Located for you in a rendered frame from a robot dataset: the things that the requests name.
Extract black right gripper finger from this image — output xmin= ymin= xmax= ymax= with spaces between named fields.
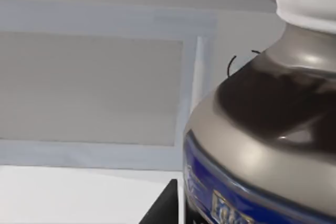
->
xmin=138 ymin=178 xmax=179 ymax=224

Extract grey bottle with blue label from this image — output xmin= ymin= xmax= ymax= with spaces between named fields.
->
xmin=182 ymin=0 xmax=336 ymax=224

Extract pale microwave oven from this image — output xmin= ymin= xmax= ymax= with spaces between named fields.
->
xmin=0 ymin=0 xmax=287 ymax=170

